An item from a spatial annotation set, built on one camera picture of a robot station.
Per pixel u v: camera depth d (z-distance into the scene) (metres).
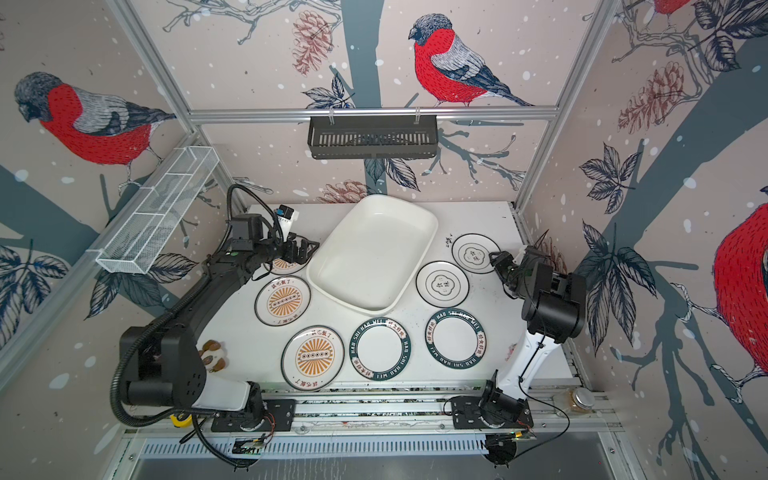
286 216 0.75
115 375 0.59
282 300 0.95
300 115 1.90
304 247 0.78
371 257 1.07
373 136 1.07
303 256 0.78
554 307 0.53
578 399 0.67
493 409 0.68
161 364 0.42
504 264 0.91
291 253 0.76
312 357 0.83
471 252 1.07
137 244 0.71
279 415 0.73
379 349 0.84
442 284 0.98
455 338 0.88
